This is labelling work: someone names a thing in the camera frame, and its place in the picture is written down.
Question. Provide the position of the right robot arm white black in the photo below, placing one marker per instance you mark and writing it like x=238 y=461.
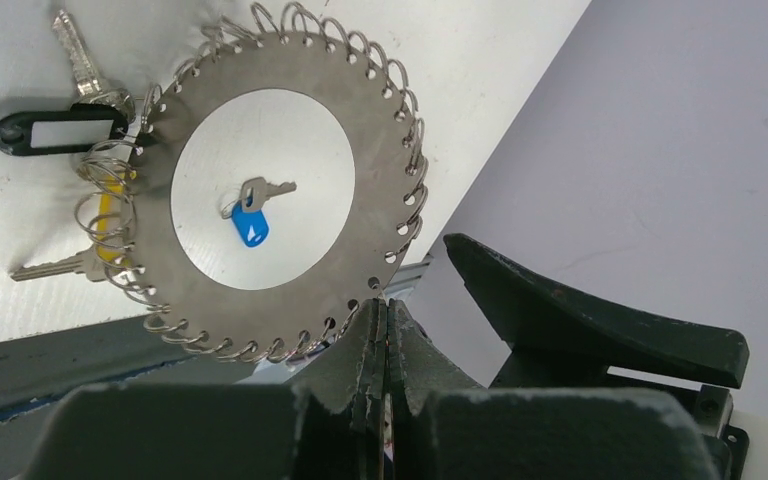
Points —
x=562 y=337

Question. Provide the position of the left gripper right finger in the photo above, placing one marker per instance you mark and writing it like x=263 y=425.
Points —
x=447 y=426

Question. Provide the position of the yellow key tag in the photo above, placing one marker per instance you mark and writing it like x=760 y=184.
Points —
x=107 y=224

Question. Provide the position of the aluminium frame rail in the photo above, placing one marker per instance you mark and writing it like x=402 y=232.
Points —
x=406 y=279

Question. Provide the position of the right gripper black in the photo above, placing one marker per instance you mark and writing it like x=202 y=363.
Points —
x=564 y=337

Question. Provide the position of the silver key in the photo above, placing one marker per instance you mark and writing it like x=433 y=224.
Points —
x=92 y=86
x=90 y=263
x=255 y=192

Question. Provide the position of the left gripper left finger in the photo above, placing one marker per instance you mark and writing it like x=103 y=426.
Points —
x=311 y=426

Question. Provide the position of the blue key tag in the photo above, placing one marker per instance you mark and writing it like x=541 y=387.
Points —
x=252 y=227

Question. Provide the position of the silver key on black tag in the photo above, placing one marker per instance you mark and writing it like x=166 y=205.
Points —
x=92 y=86

